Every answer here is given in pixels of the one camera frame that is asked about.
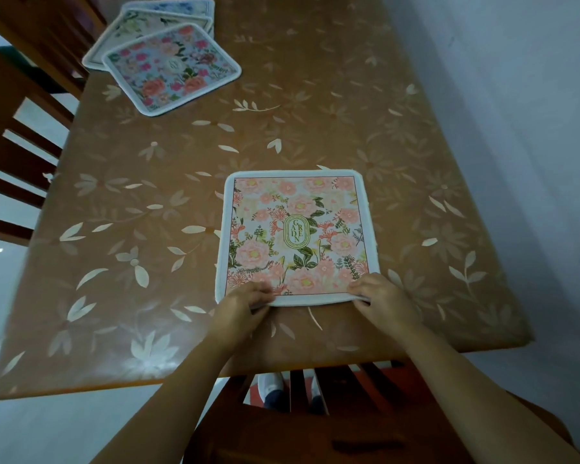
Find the pink floral cloth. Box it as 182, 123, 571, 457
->
215, 169, 382, 309

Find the cream floral cloth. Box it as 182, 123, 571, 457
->
82, 8, 214, 72

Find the person's right forearm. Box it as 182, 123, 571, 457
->
395, 326, 580, 464

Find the person's left hand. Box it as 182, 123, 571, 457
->
207, 280, 275, 352

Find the brown wooden chair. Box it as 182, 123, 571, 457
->
0, 37, 79, 247
0, 0, 108, 99
183, 358, 577, 464

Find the white cloth with blue flowers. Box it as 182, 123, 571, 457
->
122, 0, 216, 24

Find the blue cloth with pink flowers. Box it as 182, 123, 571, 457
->
102, 22, 243, 117

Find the brown floral table cover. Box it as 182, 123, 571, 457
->
0, 0, 535, 401

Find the person's right hand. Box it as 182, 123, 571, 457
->
346, 273, 424, 342

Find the person's left forearm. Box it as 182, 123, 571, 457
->
91, 333, 266, 464

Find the white shoe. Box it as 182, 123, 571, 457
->
308, 376, 328, 415
257, 372, 287, 412

